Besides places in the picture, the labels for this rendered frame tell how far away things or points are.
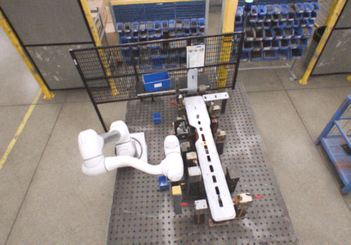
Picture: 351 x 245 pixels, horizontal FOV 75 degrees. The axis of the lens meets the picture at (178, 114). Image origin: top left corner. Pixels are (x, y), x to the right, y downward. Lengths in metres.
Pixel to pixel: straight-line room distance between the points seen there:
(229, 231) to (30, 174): 2.77
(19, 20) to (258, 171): 3.66
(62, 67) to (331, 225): 4.34
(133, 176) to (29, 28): 2.67
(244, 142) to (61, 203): 2.38
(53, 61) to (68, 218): 2.40
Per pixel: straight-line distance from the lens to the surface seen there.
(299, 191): 3.38
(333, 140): 3.84
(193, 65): 2.82
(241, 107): 3.05
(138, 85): 2.84
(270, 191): 2.45
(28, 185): 3.78
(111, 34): 4.72
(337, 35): 4.50
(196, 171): 1.95
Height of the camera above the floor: 2.83
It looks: 48 degrees down
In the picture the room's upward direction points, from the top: 3 degrees counter-clockwise
